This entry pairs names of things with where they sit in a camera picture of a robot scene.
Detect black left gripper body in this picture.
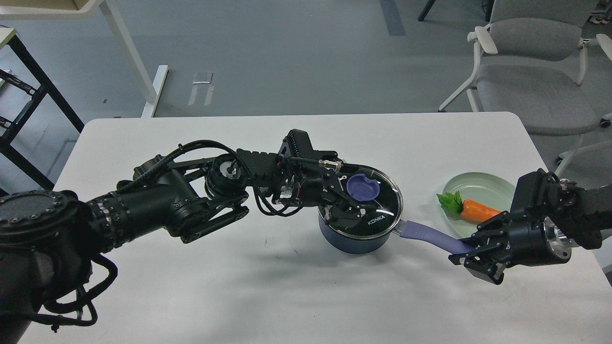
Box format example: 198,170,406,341
275,160,348,207

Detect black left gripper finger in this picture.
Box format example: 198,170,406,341
321,205,369,229
330,184,368,212

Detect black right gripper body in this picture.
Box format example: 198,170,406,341
497,218,572,269

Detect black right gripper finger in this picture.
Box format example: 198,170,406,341
448,248,508,285
468,211,511,249

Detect glass pot lid purple knob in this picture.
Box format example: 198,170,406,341
317,164,403,239

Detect blue saucepan purple handle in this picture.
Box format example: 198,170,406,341
318,165,479,255

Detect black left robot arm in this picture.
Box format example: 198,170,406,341
0,129,366,344

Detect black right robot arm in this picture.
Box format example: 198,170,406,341
449,169,611,285

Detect orange toy carrot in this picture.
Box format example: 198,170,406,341
436,191,502,224

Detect pale green glass plate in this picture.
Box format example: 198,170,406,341
440,172,515,238

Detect grey white office chair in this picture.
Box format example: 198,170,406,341
438,0,611,176

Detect black metal rack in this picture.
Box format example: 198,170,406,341
0,27,85,190

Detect white desk leg frame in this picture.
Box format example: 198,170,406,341
0,0,169,118

